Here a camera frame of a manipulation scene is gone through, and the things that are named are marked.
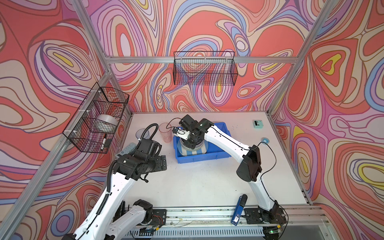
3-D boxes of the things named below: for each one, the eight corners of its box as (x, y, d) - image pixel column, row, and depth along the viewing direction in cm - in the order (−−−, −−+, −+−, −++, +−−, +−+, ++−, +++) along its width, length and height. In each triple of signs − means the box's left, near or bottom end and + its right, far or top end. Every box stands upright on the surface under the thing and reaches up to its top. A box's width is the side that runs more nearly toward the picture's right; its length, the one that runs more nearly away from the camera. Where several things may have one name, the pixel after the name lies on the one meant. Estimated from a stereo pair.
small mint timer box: (254, 128, 113) (255, 125, 110) (252, 122, 117) (253, 119, 114) (262, 128, 113) (264, 125, 110) (260, 122, 117) (261, 119, 114)
